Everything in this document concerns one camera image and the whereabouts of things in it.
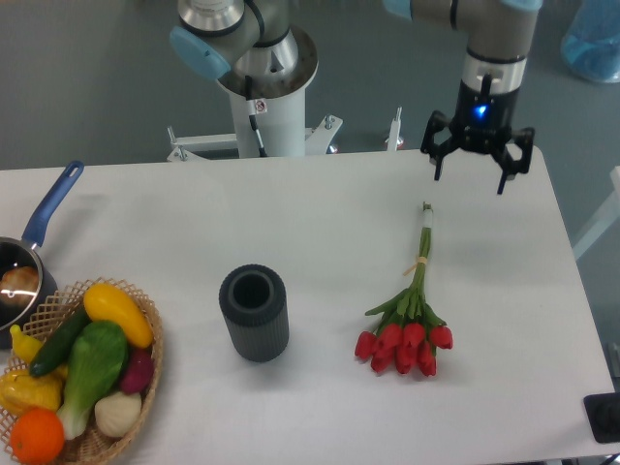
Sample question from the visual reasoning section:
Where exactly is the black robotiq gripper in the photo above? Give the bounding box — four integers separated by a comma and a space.
419, 77, 536, 196

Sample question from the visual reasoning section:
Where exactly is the red tulip bouquet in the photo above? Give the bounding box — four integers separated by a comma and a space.
354, 202, 453, 377

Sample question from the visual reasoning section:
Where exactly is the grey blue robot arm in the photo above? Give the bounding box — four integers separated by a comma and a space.
170, 1, 541, 180

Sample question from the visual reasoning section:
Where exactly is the blue translucent bag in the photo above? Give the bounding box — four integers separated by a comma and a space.
561, 1, 619, 83

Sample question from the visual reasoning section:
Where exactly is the dark grey ribbed vase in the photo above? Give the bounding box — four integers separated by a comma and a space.
219, 263, 290, 362

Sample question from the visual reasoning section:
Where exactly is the black device at edge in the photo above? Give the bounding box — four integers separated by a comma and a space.
583, 392, 619, 444

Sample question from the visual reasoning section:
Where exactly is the purple red radish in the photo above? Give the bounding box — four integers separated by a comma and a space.
118, 349, 154, 394

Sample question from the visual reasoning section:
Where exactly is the yellow squash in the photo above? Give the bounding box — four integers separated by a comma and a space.
83, 283, 154, 349

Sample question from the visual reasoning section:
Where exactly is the green bok choy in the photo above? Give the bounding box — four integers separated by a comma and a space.
57, 321, 128, 441

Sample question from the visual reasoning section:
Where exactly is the white garlic bulb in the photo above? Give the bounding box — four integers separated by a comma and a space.
94, 391, 141, 438

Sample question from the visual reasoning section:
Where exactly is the dark green cucumber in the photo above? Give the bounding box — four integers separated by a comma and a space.
29, 306, 91, 377

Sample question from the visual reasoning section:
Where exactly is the browned bread roll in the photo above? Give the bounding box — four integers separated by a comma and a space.
1, 266, 39, 309

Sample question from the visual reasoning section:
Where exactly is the orange fruit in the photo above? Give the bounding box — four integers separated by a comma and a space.
9, 408, 65, 464

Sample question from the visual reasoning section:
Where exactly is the white frame right edge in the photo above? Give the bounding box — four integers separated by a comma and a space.
572, 166, 619, 261

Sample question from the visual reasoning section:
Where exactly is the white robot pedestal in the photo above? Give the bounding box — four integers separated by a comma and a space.
166, 72, 405, 163

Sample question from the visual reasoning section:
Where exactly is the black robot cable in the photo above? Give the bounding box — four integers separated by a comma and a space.
243, 75, 268, 158

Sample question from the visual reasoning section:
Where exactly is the blue handled saucepan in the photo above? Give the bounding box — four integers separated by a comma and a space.
1, 161, 84, 350

